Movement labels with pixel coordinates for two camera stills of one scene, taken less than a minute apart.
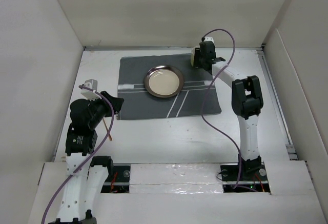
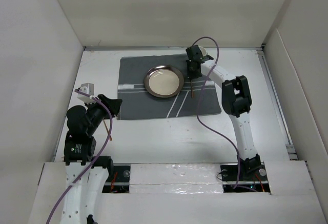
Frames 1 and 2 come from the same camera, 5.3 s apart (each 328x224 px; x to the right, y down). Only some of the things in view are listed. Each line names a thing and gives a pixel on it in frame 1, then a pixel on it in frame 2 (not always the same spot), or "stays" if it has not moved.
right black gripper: x=197 y=61 -> x=190 y=75
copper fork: x=109 y=136 stays
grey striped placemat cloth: x=135 y=101 stays
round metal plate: x=164 y=81 stays
